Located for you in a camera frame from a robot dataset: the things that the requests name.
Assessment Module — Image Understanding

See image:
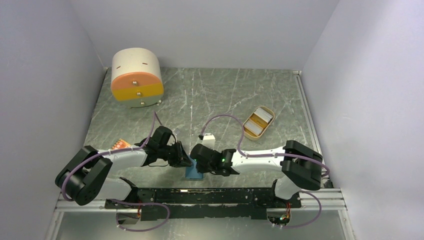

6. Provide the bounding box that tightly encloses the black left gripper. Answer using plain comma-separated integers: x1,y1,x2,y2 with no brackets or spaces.
158,140,194,168

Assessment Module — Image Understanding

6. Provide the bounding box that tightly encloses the blue leather card holder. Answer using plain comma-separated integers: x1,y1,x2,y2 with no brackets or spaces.
185,164,204,181

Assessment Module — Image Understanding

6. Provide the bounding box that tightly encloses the stack of credit cards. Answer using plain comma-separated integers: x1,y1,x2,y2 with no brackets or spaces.
245,106,275,136

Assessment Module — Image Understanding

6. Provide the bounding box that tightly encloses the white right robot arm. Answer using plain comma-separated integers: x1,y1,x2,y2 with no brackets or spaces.
190,140,325,207

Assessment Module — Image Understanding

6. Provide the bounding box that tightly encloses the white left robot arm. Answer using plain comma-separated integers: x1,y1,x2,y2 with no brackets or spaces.
54,126,193,208

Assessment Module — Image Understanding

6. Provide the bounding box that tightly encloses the beige oval card tray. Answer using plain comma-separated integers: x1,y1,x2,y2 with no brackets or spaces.
242,105,276,142

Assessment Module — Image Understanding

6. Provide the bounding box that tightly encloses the orange patterned card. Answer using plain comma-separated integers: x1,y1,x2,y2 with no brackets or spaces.
111,138,132,150

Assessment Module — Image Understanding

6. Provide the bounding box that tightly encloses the cream drawer box orange front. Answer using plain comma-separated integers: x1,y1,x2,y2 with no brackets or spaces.
110,47,164,108

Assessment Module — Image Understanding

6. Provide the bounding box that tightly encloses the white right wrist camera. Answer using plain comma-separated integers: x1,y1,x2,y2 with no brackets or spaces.
199,133,216,150

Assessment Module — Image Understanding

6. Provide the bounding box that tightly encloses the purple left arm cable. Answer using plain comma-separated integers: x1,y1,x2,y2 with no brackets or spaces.
61,110,163,202

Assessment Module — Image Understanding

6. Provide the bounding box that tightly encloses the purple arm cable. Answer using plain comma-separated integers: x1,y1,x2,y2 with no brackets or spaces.
198,114,330,178
61,110,163,202

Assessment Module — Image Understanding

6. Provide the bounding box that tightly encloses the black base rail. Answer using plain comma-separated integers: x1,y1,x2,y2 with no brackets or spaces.
104,187,302,221

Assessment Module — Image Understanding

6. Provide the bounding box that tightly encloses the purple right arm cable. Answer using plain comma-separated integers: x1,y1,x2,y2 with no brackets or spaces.
198,114,330,178

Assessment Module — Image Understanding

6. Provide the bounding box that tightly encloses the aluminium frame rail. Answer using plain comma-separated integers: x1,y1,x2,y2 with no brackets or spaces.
292,70,356,240

